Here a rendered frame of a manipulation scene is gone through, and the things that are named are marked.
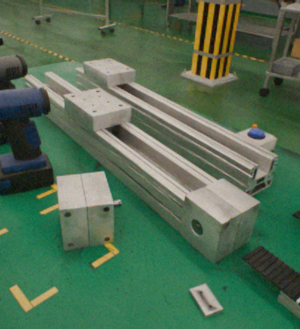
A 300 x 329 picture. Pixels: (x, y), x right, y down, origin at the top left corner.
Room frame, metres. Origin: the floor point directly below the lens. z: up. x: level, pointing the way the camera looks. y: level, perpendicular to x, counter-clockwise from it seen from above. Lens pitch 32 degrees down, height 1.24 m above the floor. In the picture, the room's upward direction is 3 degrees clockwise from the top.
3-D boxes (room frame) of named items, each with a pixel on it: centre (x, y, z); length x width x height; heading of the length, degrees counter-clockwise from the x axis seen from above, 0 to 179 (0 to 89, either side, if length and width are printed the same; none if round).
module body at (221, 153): (0.95, 0.00, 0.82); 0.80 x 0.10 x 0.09; 39
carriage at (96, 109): (0.83, 0.15, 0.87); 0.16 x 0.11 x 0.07; 39
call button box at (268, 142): (0.81, -0.27, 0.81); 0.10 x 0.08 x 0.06; 129
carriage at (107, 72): (1.14, 0.16, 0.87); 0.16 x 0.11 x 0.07; 39
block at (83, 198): (0.49, 0.10, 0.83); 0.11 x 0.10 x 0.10; 108
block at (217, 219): (0.49, -0.14, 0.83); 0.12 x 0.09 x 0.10; 129
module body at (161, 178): (0.83, 0.15, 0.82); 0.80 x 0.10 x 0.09; 39
